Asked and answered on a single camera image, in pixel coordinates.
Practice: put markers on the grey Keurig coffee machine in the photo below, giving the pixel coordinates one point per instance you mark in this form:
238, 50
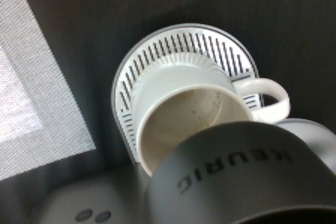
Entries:
241, 173

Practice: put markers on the white ceramic mug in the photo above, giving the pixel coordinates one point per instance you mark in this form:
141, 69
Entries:
186, 98

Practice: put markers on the grey woven placemat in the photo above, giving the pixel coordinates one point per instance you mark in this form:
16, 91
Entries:
42, 127

